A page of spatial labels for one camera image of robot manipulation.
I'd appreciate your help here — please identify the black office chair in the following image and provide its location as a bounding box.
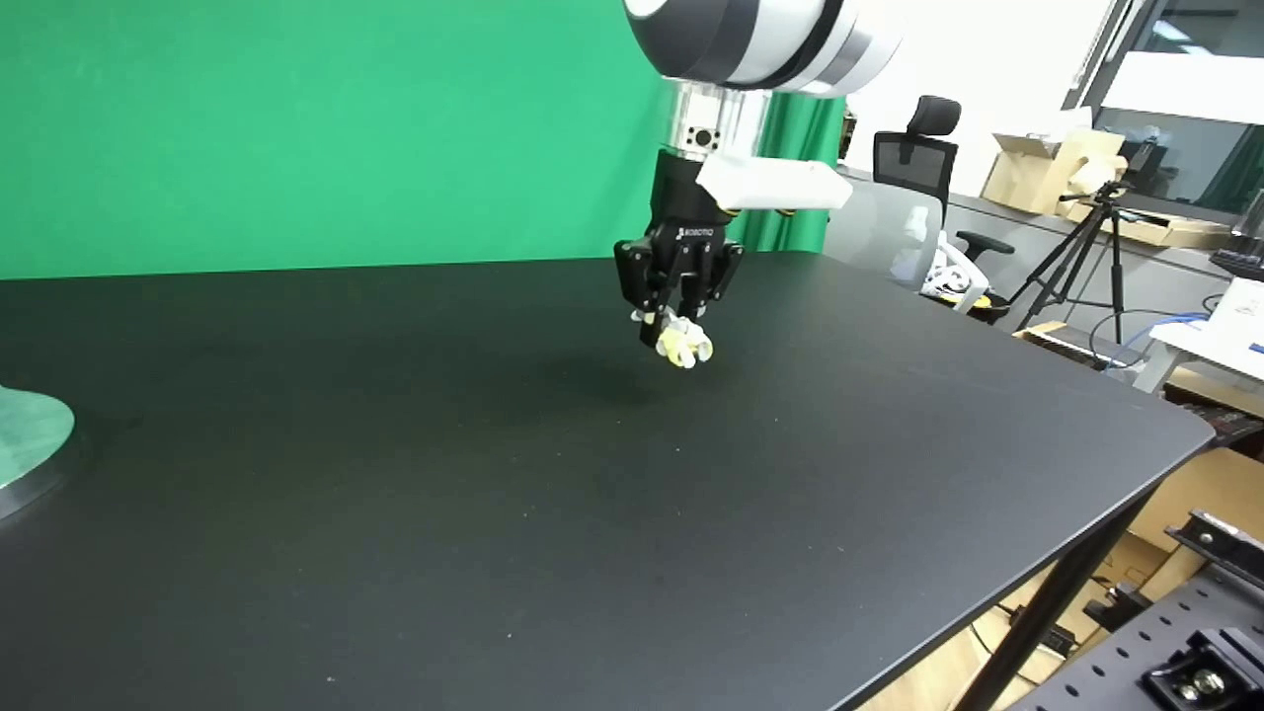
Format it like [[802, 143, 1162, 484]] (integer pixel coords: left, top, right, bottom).
[[869, 90, 1020, 261]]

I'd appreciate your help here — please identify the black perforated metal board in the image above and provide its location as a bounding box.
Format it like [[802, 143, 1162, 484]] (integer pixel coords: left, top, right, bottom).
[[1006, 575, 1264, 711]]

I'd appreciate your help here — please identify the white flat box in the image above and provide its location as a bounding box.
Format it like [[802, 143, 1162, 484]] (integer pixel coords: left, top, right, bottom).
[[1145, 276, 1264, 388]]

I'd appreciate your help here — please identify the grey translucent chair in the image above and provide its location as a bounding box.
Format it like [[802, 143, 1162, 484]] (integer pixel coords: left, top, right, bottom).
[[821, 173, 947, 293]]

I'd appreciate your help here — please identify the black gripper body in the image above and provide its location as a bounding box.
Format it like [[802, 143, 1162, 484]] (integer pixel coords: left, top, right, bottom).
[[653, 147, 730, 257]]

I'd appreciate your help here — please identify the open cardboard box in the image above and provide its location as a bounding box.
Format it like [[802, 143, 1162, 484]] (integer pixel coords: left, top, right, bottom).
[[981, 126, 1130, 222]]

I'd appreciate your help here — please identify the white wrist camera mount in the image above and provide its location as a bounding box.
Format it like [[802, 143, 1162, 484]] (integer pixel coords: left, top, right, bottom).
[[675, 84, 858, 219]]

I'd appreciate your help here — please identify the white patterned bag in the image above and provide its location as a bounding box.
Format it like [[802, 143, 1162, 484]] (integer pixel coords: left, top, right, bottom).
[[916, 242, 991, 307]]

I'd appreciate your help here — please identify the green round mat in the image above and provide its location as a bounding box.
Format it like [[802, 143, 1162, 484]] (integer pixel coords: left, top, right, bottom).
[[0, 382, 81, 494]]

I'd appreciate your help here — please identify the black metal bracket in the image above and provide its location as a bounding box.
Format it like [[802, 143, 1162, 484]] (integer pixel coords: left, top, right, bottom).
[[1162, 506, 1264, 601]]

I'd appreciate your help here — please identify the black table leg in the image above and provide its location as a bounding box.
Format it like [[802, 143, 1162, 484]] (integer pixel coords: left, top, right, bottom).
[[951, 489, 1153, 711]]

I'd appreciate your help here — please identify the green backdrop curtain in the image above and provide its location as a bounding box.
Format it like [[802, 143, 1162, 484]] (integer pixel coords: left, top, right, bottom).
[[0, 0, 854, 286]]

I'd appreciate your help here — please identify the black camera tripod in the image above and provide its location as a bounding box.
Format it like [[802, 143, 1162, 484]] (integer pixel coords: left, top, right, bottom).
[[1006, 181, 1139, 351]]

